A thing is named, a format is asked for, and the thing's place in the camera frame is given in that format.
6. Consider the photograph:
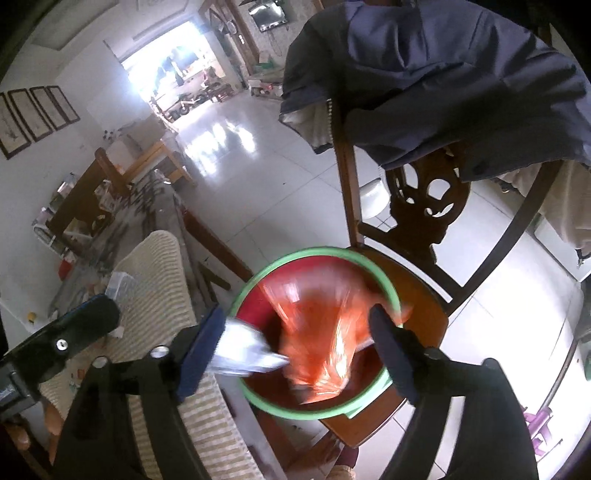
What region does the silver foil wrapper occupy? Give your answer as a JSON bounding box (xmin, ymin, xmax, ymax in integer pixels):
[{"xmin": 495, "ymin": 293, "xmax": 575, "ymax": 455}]
[{"xmin": 209, "ymin": 317, "xmax": 290, "ymax": 377}]

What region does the orange plastic snack bag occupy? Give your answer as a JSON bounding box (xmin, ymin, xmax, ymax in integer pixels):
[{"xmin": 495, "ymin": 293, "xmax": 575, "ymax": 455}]
[{"xmin": 260, "ymin": 270, "xmax": 412, "ymax": 404}]

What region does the purple plastic toy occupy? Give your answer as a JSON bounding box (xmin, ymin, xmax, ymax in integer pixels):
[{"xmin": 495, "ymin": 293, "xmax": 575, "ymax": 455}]
[{"xmin": 521, "ymin": 406, "xmax": 562, "ymax": 460}]

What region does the red small box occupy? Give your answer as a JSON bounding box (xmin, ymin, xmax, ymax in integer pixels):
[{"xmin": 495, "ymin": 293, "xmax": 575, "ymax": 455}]
[{"xmin": 58, "ymin": 258, "xmax": 76, "ymax": 281}]

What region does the beige striped sofa cushion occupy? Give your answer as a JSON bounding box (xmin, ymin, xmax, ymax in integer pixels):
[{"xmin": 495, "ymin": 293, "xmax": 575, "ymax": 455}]
[{"xmin": 40, "ymin": 230, "xmax": 263, "ymax": 479}]

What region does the grey patterned rug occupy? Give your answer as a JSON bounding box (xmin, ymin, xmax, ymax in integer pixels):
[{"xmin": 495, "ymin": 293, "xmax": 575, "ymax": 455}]
[{"xmin": 47, "ymin": 171, "xmax": 182, "ymax": 320}]

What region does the wooden bench table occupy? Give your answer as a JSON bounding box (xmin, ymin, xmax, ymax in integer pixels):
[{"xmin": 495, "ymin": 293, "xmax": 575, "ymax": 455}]
[{"xmin": 45, "ymin": 138, "xmax": 195, "ymax": 241}]

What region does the red bin with green rim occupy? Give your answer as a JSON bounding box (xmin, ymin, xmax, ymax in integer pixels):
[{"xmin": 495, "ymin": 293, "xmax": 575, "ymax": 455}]
[{"xmin": 230, "ymin": 247, "xmax": 401, "ymax": 420}]

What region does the carved wooden chair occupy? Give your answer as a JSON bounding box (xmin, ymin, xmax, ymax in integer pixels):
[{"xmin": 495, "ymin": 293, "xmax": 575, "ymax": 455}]
[{"xmin": 317, "ymin": 98, "xmax": 565, "ymax": 449}]

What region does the dark navy jacket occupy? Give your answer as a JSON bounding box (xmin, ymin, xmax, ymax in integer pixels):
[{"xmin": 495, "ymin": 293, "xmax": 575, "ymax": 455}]
[{"xmin": 280, "ymin": 1, "xmax": 590, "ymax": 181}]

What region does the framed wall picture set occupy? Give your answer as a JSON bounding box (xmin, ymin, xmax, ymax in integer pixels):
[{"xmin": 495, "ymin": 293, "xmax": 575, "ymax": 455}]
[{"xmin": 0, "ymin": 85, "xmax": 80, "ymax": 160}]

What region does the wall television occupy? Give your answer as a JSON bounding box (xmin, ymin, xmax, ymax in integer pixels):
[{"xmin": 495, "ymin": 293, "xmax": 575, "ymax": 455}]
[{"xmin": 249, "ymin": 1, "xmax": 288, "ymax": 33}]

